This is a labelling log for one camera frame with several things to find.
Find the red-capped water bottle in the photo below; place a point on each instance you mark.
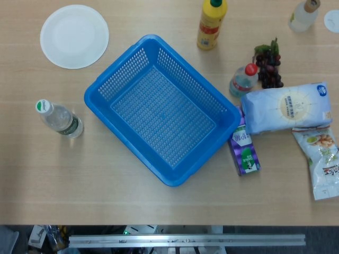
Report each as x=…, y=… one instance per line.
x=242, y=82

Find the green-capped water bottle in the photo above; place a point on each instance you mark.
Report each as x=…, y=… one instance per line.
x=61, y=120

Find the pale purple tissue pack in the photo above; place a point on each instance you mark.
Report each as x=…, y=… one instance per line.
x=286, y=108

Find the yellow juice bottle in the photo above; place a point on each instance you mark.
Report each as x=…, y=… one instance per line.
x=210, y=26

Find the clear bottle with cork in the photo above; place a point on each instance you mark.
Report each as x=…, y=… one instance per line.
x=302, y=17

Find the blue perforated plastic basket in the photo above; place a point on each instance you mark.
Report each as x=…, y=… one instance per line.
x=164, y=116

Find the purple milk carton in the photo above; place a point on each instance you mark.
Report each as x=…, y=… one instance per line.
x=245, y=153

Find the dark red grape bunch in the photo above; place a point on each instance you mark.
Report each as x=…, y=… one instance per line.
x=270, y=71

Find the white paper plate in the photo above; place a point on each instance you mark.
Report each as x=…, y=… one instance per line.
x=74, y=37

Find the silver nut snack bag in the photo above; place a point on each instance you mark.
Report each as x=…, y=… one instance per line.
x=323, y=164

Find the white round table grommet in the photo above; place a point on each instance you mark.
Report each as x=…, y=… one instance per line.
x=332, y=21

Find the aluminium rail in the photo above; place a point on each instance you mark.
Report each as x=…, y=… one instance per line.
x=185, y=240

